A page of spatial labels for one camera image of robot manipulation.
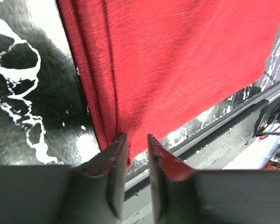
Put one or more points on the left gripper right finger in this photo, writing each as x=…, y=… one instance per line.
x=173, y=191

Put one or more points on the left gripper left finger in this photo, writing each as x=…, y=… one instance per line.
x=95, y=193

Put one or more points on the red cloth napkin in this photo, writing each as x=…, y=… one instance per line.
x=151, y=66

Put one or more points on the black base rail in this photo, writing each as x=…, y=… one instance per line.
x=211, y=140

